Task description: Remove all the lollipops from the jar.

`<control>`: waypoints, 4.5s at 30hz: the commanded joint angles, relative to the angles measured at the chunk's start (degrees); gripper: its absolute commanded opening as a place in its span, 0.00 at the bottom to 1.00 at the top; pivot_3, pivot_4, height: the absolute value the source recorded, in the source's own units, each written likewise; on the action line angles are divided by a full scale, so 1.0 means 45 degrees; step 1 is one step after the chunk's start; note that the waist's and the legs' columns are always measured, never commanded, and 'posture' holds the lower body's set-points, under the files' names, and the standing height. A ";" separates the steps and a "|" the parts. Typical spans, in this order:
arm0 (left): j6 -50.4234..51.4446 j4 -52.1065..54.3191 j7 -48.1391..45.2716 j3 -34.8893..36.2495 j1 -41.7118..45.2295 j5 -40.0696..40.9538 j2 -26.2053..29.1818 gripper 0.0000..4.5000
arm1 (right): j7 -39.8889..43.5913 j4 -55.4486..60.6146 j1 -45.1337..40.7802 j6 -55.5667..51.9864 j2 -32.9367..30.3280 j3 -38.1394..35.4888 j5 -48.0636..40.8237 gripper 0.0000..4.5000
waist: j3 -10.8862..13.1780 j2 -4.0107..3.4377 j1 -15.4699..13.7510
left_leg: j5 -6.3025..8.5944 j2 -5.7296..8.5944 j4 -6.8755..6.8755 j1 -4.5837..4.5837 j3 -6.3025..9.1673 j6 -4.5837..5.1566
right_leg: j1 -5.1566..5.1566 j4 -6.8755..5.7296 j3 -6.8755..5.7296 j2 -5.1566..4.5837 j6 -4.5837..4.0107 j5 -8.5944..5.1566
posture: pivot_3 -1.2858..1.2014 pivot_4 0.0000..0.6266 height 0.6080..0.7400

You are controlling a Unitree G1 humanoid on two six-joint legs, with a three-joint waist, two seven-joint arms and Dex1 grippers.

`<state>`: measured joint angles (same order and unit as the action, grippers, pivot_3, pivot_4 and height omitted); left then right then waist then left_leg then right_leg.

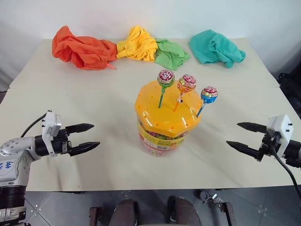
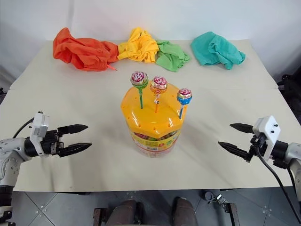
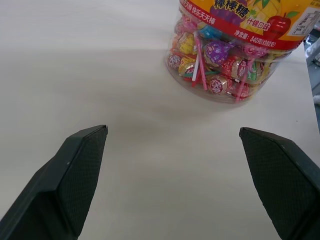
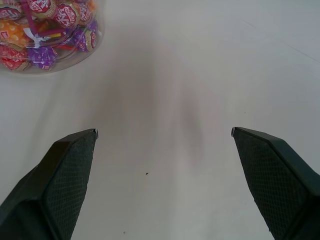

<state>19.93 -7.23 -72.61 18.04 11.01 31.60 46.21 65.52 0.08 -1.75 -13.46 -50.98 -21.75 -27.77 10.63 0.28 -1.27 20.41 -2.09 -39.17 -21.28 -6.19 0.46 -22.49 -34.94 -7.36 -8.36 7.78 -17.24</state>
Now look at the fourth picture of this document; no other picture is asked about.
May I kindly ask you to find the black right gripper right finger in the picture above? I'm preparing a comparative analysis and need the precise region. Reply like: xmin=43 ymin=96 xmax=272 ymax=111
xmin=230 ymin=126 xmax=320 ymax=240

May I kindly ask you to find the clear plastic lollipop jar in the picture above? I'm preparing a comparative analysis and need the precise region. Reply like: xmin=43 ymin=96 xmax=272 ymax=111
xmin=0 ymin=0 xmax=106 ymax=75

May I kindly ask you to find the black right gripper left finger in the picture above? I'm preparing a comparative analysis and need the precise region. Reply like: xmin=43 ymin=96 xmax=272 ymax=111
xmin=0 ymin=128 xmax=99 ymax=240

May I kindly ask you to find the orange candy wrapper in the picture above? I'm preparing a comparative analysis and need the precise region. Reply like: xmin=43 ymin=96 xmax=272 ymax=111
xmin=0 ymin=19 xmax=34 ymax=47

